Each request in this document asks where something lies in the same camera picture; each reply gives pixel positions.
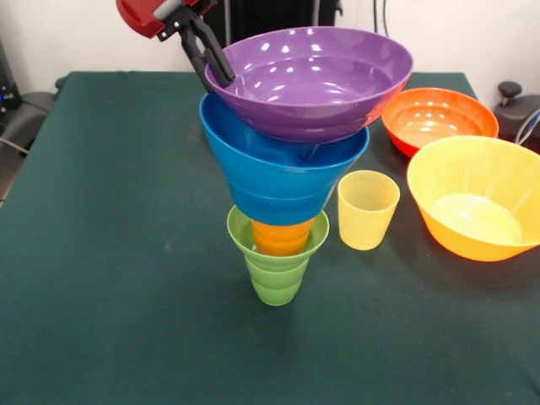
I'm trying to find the black computer case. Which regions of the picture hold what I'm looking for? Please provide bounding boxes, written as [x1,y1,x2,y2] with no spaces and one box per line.
[0,40,22,132]

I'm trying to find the green plastic cup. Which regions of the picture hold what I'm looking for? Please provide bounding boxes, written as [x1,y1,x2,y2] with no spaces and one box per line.
[248,256,311,306]

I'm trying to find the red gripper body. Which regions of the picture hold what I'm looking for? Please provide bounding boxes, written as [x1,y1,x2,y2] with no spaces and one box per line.
[116,0,219,41]

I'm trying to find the purple plastic bowl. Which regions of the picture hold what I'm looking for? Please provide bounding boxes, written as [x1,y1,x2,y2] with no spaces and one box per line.
[204,25,415,143]

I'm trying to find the large orange plastic bowl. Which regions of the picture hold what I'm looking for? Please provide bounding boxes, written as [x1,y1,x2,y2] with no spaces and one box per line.
[407,135,540,262]

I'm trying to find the green plastic bowl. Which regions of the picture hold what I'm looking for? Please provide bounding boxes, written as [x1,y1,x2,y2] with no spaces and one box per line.
[226,205,331,269]

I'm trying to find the yellow plastic cup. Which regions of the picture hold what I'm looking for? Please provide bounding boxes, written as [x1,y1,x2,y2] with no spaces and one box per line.
[337,170,401,251]

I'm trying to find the orange plastic cup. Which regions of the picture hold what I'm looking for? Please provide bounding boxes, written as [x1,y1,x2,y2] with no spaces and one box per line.
[251,217,316,257]

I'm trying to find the white blue cable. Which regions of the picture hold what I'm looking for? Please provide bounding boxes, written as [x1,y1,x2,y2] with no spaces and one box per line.
[515,107,540,145]

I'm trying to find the black office chair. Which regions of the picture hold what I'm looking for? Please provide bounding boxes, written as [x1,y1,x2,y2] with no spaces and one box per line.
[0,75,68,203]

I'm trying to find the black chair with knob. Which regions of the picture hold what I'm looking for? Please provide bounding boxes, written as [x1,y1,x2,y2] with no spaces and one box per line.
[494,81,540,154]

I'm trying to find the dark green tablecloth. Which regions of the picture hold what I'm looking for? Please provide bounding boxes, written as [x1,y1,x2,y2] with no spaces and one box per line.
[0,70,540,405]

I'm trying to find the round blue plastic bowl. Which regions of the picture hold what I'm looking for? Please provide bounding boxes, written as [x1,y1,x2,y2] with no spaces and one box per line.
[198,92,370,200]

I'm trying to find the red plastic bowl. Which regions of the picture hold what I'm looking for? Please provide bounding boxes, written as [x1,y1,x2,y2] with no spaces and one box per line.
[381,87,500,159]

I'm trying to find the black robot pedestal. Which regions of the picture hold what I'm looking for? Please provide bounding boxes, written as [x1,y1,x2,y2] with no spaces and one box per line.
[202,0,343,47]

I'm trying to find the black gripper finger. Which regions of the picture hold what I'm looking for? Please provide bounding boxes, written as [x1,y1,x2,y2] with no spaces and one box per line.
[180,31,221,93]
[189,19,237,86]

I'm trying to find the shallow translucent blue bowl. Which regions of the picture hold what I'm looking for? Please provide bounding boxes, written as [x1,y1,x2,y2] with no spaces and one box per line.
[229,172,334,227]

